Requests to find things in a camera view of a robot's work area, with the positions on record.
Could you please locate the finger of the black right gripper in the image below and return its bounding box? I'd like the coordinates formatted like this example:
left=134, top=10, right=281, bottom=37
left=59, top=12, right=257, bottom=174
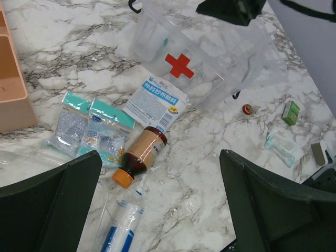
left=196, top=0, right=266, bottom=26

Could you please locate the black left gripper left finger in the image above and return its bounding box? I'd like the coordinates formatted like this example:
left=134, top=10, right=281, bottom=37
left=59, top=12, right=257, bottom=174
left=0, top=150, right=103, bottom=252

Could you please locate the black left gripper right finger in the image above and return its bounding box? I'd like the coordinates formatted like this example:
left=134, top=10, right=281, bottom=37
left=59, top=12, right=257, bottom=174
left=219, top=150, right=335, bottom=251

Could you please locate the clear medicine kit box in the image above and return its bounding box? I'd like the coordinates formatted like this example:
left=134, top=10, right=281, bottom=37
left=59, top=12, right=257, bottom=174
left=128, top=1, right=287, bottom=110

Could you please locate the teal bandage packet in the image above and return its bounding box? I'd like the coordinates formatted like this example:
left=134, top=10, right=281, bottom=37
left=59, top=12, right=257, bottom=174
left=77, top=99, right=135, bottom=168
left=46, top=92, right=91, bottom=158

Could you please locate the brown syrup bottle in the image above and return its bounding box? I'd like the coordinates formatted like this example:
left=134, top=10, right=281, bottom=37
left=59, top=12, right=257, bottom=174
left=112, top=126, right=167, bottom=188

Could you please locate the blue white gauze packet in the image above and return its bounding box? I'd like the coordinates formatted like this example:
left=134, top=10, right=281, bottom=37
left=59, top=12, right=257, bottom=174
left=122, top=76, right=188, bottom=133

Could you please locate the clear teal wrapped pad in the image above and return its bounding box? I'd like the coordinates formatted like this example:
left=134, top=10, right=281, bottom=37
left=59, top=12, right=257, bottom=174
left=264, top=130, right=303, bottom=168

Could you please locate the blue white wrapped tube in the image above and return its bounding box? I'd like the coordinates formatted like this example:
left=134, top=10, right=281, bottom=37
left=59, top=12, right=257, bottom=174
left=97, top=186, right=145, bottom=251

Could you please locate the orange plastic file organizer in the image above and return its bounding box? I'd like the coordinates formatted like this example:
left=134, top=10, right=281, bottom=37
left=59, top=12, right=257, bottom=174
left=1, top=6, right=38, bottom=133

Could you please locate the small green box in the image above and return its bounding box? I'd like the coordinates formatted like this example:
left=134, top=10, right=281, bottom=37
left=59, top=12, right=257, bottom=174
left=281, top=101, right=300, bottom=126

